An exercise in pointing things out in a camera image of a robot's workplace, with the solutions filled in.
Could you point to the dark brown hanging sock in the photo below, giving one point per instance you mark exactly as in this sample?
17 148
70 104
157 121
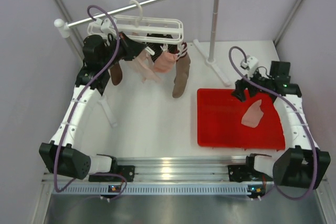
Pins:
116 74

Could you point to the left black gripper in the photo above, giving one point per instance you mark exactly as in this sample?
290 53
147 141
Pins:
132 49

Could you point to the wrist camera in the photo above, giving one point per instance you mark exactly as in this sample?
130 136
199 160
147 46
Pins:
250 64
107 27

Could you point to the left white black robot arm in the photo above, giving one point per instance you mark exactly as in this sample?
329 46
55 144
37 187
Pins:
62 155

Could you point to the thick pink sock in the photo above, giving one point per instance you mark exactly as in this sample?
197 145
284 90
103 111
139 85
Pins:
165 62

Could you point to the red plastic tray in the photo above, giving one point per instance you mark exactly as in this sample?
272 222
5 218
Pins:
219 121

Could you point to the white plastic clip hanger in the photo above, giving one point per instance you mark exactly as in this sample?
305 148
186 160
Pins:
137 27

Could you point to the white metal drying rack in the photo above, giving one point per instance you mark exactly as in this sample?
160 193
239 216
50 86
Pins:
64 29

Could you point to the black white striped sock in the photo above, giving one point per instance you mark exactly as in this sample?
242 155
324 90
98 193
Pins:
157 47

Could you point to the taupe sock with striped cuff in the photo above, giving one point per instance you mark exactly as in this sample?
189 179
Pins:
182 72

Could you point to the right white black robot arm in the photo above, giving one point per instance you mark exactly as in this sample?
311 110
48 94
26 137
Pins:
294 129

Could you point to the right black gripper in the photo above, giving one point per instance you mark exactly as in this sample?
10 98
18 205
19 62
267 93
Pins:
241 85

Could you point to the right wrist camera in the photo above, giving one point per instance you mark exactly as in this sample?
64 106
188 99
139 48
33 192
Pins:
250 64

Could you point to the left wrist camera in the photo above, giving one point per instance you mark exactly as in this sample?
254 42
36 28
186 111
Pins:
107 27

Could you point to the aluminium mounting rail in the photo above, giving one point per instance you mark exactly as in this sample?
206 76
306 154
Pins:
253 176

